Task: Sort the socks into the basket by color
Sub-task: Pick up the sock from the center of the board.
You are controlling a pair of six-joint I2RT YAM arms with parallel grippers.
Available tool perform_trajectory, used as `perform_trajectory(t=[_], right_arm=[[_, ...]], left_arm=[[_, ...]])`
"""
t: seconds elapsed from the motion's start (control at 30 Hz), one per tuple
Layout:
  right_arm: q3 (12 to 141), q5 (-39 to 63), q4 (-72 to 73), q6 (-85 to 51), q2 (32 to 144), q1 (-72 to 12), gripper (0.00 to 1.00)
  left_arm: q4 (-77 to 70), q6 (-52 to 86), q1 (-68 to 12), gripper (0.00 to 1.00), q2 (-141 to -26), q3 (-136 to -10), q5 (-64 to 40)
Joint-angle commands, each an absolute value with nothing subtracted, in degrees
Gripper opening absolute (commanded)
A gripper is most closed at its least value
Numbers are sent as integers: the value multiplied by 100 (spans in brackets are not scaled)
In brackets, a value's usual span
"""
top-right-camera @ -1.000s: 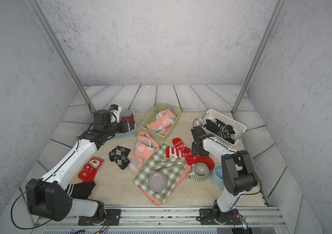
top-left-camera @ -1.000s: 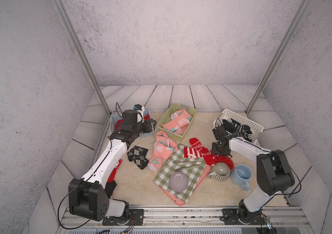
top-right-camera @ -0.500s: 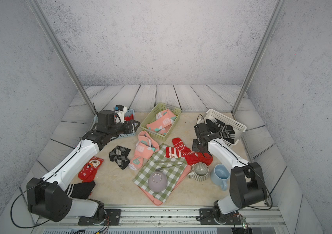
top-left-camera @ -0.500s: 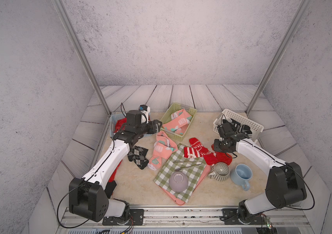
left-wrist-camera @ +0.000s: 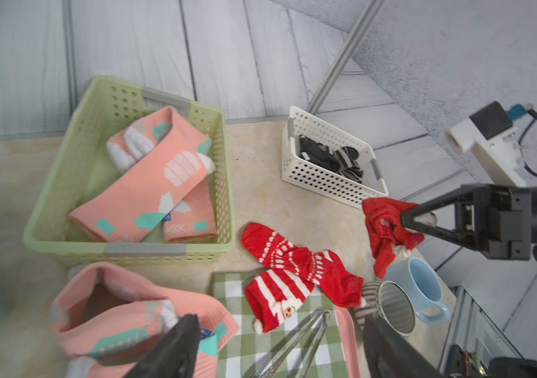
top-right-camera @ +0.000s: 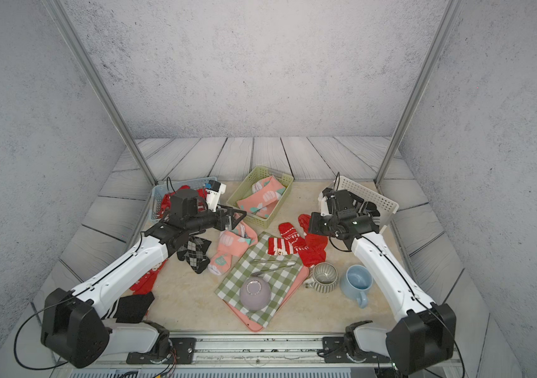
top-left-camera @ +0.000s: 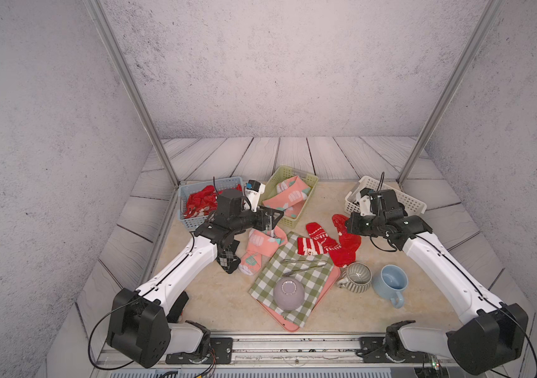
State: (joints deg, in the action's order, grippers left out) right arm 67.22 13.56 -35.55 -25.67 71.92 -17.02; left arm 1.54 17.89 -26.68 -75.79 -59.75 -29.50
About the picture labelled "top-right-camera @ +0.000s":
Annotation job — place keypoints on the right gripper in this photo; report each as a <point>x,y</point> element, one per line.
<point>315,220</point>

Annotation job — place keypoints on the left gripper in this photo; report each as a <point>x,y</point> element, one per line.
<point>228,224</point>

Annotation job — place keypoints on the pink sock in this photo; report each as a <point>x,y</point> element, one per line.
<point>266,211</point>
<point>232,244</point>
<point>264,192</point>

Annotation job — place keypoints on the dark argyle sock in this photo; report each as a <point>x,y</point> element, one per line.
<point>194,252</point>

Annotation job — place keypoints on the red fluffy sock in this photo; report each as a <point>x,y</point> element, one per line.
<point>166,202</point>

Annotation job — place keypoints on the red snowman sock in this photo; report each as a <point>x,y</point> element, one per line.
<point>144,285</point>

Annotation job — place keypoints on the black sock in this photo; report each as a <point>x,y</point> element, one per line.
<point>131,309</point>

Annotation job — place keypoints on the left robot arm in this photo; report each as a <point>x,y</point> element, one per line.
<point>75,324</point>

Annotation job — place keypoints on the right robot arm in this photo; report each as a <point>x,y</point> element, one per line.
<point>424,333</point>

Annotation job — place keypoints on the green plastic basket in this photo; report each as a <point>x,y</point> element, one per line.
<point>245,189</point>

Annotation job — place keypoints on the white plastic basket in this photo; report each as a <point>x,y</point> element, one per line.
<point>384,205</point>

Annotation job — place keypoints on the blue plastic basket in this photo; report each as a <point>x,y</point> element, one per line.
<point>162,189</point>

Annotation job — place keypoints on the red striped santa sock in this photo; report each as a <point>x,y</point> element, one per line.
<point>280,247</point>

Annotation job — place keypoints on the red patterned knit sock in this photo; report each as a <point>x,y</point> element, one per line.
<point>291,234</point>

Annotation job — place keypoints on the metal tongs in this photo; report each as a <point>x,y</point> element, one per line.
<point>265,266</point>

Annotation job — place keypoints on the light blue mug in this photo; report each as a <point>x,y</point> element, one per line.
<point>356,283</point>

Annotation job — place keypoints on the striped ceramic mug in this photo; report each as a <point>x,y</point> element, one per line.
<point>323,278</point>

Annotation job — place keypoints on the green checkered cloth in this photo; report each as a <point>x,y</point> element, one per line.
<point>280,281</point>

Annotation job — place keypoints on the grey upturned bowl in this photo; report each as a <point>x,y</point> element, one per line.
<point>255,294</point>

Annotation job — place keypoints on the pink tray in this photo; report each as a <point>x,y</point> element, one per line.
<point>254,326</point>

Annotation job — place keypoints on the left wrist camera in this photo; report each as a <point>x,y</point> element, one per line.
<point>214,189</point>

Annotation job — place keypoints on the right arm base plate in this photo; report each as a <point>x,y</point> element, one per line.
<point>334,351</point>

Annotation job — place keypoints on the front aluminium rail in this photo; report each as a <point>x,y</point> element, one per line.
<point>239,355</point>

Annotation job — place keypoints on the right metal frame post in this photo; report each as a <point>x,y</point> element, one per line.
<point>430,61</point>

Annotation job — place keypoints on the metal frame post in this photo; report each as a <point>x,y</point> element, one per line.
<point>430,61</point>
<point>75,45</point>

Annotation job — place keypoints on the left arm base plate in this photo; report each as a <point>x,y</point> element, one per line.
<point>178,349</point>

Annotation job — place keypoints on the left metal frame post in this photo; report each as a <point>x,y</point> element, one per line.
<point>75,45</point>

